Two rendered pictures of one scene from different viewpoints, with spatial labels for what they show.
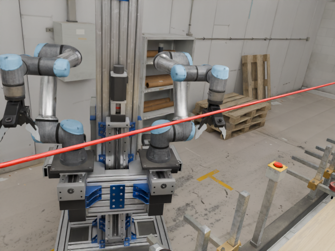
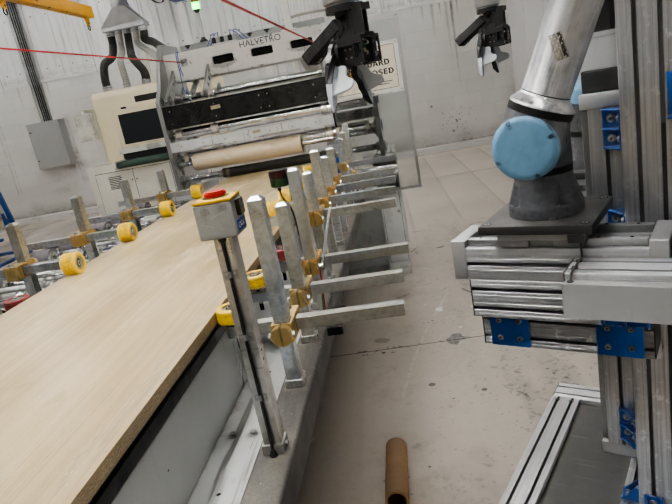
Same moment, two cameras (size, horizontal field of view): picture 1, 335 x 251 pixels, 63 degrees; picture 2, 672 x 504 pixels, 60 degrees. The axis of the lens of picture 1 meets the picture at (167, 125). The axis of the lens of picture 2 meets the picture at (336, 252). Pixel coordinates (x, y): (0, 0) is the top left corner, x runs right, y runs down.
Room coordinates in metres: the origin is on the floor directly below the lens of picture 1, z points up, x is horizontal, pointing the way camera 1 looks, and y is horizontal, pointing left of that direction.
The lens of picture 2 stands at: (2.11, -1.06, 1.36)
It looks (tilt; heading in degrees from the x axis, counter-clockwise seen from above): 15 degrees down; 141
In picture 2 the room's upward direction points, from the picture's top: 11 degrees counter-clockwise
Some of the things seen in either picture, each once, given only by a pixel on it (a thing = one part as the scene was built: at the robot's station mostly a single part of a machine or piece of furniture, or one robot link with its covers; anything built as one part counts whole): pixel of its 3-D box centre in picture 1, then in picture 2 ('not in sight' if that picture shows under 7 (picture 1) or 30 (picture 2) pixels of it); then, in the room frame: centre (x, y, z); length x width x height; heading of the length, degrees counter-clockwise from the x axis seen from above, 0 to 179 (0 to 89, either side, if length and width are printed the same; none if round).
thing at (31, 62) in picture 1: (26, 65); not in sight; (1.11, 0.60, 1.61); 0.11 x 0.11 x 0.08; 7
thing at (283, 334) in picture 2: (229, 248); (286, 325); (1.00, -0.36, 0.85); 0.13 x 0.06 x 0.05; 133
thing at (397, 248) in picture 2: not in sight; (341, 257); (0.71, 0.09, 0.84); 0.43 x 0.03 x 0.04; 43
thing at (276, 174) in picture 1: (275, 172); (220, 217); (1.19, -0.56, 1.18); 0.07 x 0.07 x 0.08; 43
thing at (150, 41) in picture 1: (157, 91); not in sight; (3.82, 0.20, 0.78); 0.90 x 0.45 x 1.55; 135
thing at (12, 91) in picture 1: (13, 89); (487, 1); (1.01, 0.61, 1.54); 0.08 x 0.08 x 0.05
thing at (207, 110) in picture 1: (212, 111); (350, 36); (1.23, -0.21, 1.46); 0.09 x 0.08 x 0.12; 15
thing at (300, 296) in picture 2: not in sight; (301, 291); (0.83, -0.17, 0.84); 0.13 x 0.06 x 0.05; 133
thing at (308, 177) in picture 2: not in sight; (319, 236); (0.50, 0.18, 0.87); 0.03 x 0.03 x 0.48; 43
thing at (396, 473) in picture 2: not in sight; (396, 472); (0.78, 0.10, 0.04); 0.30 x 0.08 x 0.08; 133
